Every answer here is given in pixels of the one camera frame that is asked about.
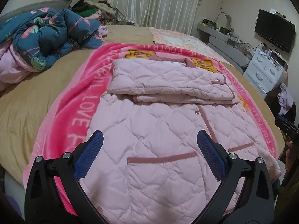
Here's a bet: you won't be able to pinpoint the black flat television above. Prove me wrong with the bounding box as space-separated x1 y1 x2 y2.
254 9 296 54

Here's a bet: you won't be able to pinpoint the dark clothes heap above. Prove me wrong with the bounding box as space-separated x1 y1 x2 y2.
264 83 297 122

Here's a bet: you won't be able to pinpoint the black electronics box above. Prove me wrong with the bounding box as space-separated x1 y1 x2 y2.
269 50 289 67

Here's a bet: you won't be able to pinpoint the grey quilted headboard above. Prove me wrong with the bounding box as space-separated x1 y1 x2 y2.
0 0 72 22

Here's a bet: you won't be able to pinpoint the pink quilted jacket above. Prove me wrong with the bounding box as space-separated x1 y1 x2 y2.
87 56 282 224

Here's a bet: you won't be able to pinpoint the white curtain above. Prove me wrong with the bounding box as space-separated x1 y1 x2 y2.
152 0 204 34
107 0 156 27

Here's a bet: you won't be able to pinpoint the lilac cloth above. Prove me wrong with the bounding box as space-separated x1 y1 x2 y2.
277 83 295 116

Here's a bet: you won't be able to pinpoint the grey desk with clutter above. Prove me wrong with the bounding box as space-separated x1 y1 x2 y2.
198 17 254 56

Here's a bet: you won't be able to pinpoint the white bed base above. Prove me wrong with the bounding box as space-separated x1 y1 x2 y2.
3 174 27 217

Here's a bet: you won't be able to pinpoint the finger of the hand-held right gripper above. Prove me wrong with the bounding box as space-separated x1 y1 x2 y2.
275 119 299 143
278 115 299 127

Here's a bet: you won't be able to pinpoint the peach patterned mat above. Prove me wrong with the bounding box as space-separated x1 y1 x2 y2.
148 27 234 67

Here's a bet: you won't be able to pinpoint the pink printed blanket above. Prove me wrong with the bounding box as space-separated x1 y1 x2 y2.
22 42 284 217

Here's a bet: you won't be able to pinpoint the person's right hand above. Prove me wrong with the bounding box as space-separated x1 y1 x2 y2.
285 142 299 171

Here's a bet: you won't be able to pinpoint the white drawer cabinet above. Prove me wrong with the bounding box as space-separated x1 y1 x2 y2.
243 48 288 98

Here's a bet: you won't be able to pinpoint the grey padded panel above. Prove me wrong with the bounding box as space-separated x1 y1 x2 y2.
208 36 253 73

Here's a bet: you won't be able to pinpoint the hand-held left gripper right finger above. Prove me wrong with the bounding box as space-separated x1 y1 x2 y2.
194 130 275 224

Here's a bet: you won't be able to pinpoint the blue floral duvet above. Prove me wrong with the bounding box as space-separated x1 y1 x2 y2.
0 7 109 90

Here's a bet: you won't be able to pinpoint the white wall cable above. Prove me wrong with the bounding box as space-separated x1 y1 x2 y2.
215 11 232 28

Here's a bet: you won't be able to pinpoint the round bed with tan sheet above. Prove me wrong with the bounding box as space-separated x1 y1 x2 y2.
0 24 288 185

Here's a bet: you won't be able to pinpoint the pile of folded clothes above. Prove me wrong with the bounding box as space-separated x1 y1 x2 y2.
70 0 136 26

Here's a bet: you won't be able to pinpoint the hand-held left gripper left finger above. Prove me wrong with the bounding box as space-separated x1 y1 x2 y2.
24 130 104 224

